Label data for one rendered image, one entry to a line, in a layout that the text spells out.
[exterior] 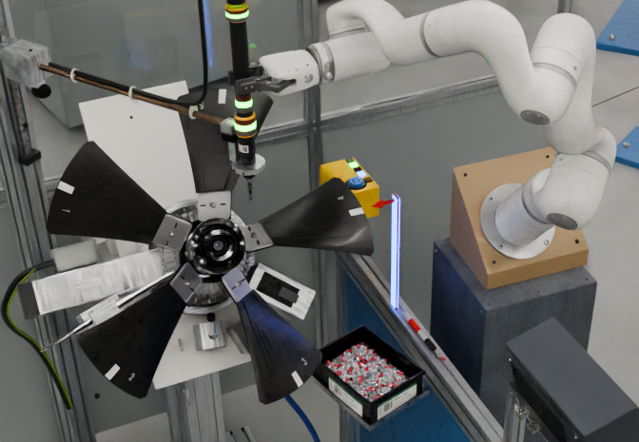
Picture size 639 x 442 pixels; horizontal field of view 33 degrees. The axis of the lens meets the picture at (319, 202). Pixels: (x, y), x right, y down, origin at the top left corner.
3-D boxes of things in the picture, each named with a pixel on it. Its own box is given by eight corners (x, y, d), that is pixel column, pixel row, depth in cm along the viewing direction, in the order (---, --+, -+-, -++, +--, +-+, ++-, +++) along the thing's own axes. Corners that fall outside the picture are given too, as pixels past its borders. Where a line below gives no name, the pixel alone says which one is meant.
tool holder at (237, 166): (217, 167, 229) (213, 127, 223) (237, 152, 233) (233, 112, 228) (252, 179, 225) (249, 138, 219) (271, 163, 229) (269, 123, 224)
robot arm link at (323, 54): (336, 89, 222) (322, 93, 221) (319, 71, 229) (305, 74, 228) (335, 52, 217) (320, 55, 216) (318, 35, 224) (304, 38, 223)
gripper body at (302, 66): (327, 91, 221) (276, 103, 217) (308, 70, 228) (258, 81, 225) (326, 58, 216) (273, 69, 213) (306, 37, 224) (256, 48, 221)
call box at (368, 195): (319, 198, 289) (319, 163, 283) (354, 188, 292) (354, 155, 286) (344, 229, 277) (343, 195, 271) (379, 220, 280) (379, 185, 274)
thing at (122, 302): (183, 271, 242) (42, 356, 231) (178, 262, 242) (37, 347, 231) (184, 270, 240) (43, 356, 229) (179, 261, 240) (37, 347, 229)
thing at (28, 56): (1, 79, 254) (-6, 46, 249) (23, 67, 259) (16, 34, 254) (33, 89, 249) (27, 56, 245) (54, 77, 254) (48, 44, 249)
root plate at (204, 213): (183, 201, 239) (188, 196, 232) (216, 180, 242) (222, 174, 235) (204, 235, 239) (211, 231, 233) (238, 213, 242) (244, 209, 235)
